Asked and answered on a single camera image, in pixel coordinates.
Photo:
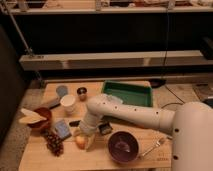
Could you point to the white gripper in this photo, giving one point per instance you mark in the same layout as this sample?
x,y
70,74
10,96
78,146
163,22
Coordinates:
x,y
88,130

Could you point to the white paper cup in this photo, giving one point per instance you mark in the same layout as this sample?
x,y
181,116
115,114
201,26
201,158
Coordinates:
x,y
68,103

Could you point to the beige wooden spatula pieces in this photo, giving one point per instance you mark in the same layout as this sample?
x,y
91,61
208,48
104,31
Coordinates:
x,y
30,117

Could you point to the black handled tool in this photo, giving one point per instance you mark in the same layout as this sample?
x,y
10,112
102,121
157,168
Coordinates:
x,y
74,123

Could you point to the red bowl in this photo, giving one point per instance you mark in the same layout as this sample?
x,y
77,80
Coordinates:
x,y
44,124

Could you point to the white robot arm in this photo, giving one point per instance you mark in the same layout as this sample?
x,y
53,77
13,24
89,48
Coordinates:
x,y
189,126

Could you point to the purple bowl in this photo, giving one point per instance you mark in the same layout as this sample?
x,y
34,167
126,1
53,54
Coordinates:
x,y
123,147

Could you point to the dark red grapes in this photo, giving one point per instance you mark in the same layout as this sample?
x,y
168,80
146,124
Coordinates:
x,y
54,142

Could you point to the white sponge block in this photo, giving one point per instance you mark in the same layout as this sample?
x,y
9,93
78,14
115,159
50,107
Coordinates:
x,y
112,99

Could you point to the green plastic tray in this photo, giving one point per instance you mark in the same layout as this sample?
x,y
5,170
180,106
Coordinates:
x,y
130,94

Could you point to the blue sponge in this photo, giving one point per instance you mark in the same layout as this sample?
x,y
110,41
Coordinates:
x,y
62,129

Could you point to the small dark box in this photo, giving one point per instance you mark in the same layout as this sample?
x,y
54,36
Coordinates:
x,y
105,128

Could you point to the small metal cup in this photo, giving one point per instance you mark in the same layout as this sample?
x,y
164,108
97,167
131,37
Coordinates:
x,y
82,93

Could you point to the yellow apple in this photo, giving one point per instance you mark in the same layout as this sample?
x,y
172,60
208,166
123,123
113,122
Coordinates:
x,y
80,142

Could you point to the metal fork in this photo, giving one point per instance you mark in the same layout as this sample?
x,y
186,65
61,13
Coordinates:
x,y
158,143

